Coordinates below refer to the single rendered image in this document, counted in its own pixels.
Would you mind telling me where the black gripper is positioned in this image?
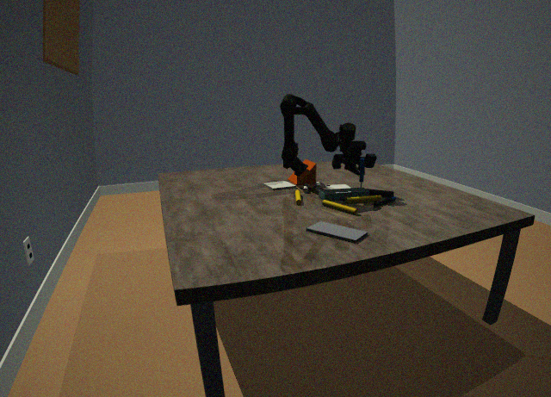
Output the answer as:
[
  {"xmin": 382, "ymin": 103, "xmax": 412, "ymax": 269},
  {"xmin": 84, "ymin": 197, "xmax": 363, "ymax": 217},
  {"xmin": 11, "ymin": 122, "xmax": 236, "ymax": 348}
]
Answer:
[{"xmin": 331, "ymin": 146, "xmax": 377, "ymax": 176}]

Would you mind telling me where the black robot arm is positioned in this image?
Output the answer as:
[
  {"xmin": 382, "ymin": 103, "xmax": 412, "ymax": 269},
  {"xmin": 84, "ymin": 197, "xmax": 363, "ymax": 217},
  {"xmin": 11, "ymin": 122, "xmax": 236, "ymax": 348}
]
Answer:
[{"xmin": 281, "ymin": 94, "xmax": 367, "ymax": 176}]

